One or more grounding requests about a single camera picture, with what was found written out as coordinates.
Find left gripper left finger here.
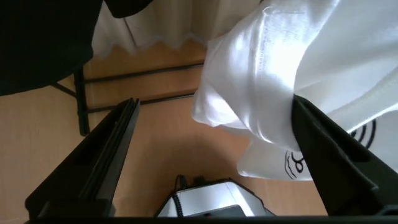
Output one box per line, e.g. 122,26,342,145
24,97,141,218

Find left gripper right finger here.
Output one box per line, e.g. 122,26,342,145
290,94,398,216

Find white garment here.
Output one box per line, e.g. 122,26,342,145
191,0,398,182

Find black shorts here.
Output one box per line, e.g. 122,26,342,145
0,0,153,96

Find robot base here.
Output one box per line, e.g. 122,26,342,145
154,174,276,218

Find black clothes rack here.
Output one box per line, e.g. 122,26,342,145
51,62,205,137

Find dark curtain cord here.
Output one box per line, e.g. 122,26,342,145
123,17,138,47

